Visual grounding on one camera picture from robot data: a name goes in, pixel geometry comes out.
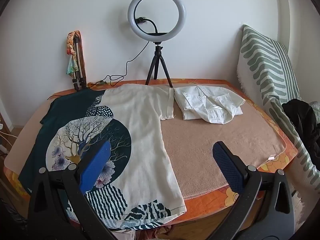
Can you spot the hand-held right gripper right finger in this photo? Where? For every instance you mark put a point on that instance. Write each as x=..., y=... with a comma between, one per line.
x=226, y=165

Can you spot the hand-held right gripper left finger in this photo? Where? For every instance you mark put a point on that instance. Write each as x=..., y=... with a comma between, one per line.
x=96, y=165

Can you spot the cream and teal printed t-shirt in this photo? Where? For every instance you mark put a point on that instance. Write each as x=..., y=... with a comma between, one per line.
x=145, y=130

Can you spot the orange floral sheet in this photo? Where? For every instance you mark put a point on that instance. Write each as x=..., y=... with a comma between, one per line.
x=207, y=201

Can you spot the white folded shirt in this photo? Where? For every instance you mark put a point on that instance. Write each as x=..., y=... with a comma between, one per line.
x=200, y=105

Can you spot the black cloth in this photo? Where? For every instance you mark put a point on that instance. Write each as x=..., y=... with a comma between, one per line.
x=300, y=120

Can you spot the folded metal tripod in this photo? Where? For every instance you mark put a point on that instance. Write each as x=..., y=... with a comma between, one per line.
x=78, y=55

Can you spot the green striped pillow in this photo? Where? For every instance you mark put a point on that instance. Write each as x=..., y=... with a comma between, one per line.
x=265, y=60

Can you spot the small black tripod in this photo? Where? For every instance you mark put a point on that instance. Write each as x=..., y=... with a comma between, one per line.
x=157, y=55

